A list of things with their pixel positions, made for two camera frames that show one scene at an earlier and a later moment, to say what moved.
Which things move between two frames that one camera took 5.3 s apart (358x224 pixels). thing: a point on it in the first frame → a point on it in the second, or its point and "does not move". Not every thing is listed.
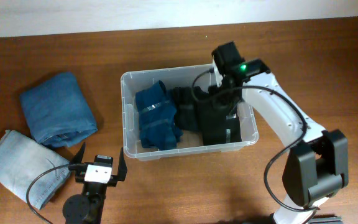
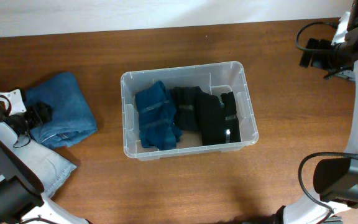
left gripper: x=122 y=170 → x=36 y=117
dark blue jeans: x=58 y=112 does not move
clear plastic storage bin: x=184 y=76 does not move
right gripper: x=214 y=92 → x=321 y=61
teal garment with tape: x=157 y=112 does not move
